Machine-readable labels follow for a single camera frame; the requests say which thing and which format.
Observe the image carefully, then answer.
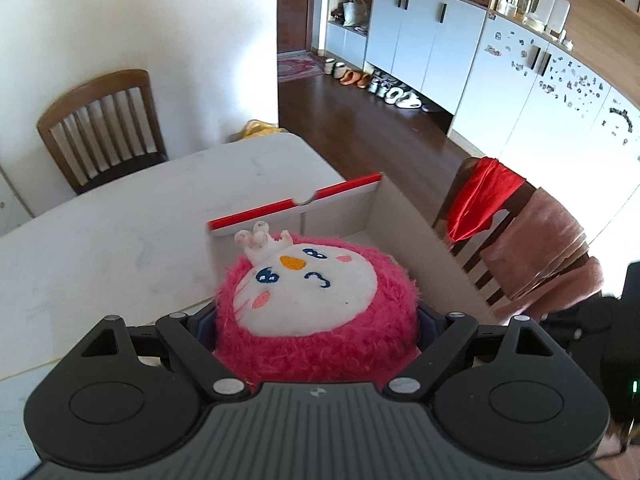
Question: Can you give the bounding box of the yellow plastic bag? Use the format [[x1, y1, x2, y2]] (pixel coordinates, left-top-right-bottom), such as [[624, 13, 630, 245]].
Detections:
[[235, 120, 291, 142]]

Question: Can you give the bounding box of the white wall cabinet unit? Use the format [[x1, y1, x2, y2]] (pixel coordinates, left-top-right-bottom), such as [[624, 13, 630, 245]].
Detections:
[[325, 0, 640, 186]]

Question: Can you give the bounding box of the grey tote bag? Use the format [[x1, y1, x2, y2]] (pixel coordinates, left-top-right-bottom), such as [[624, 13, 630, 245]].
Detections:
[[342, 0, 371, 26]]

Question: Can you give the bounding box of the white cardboard box red rim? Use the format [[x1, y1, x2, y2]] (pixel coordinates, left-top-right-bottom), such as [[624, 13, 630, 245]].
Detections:
[[206, 172, 503, 361]]

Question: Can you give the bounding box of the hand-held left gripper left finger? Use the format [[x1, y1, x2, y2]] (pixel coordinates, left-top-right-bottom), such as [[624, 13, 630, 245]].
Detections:
[[80, 307, 251, 401]]

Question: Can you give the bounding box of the row of shoes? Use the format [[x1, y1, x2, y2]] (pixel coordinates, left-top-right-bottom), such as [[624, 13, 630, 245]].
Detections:
[[324, 57, 443, 113]]

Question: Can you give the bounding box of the folded pink blanket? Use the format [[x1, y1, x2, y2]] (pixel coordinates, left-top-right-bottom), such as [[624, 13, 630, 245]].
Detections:
[[480, 187, 606, 321]]

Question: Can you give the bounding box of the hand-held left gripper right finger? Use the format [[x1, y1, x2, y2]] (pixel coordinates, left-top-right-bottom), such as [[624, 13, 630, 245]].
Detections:
[[385, 310, 566, 401]]

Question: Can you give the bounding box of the pink plush toy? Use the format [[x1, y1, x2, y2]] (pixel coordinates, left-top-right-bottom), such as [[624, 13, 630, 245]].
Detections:
[[214, 220, 421, 393]]

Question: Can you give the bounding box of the patterned door mat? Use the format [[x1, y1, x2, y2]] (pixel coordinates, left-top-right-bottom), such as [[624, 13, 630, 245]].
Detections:
[[277, 56, 326, 83]]

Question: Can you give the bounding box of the white container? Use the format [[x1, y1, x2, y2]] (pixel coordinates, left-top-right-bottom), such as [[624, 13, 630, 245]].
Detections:
[[535, 0, 571, 36]]

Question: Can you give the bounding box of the red cloth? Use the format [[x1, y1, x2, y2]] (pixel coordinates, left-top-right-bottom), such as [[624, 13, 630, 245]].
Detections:
[[446, 158, 528, 256]]

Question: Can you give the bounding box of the brown door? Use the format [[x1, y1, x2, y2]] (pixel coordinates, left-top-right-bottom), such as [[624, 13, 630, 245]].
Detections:
[[277, 0, 318, 56]]

